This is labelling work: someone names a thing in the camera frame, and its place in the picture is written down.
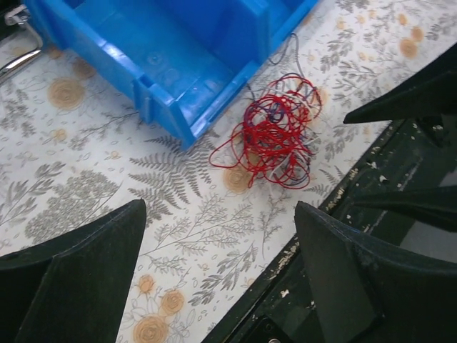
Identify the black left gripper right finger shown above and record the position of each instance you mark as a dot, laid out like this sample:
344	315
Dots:
367	290

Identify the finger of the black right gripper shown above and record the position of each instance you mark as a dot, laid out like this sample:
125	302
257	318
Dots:
431	92
435	206

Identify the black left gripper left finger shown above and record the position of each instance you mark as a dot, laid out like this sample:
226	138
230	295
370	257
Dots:
73	288

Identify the floral patterned table mat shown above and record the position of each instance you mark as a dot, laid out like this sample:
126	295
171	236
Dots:
73	149

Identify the blue three-compartment plastic bin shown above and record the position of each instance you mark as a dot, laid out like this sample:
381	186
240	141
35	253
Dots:
180	62

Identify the black poker chip case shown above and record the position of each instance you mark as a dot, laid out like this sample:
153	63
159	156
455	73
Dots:
18	29

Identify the black metal base rail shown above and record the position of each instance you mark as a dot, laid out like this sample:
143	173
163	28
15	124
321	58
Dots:
409	155

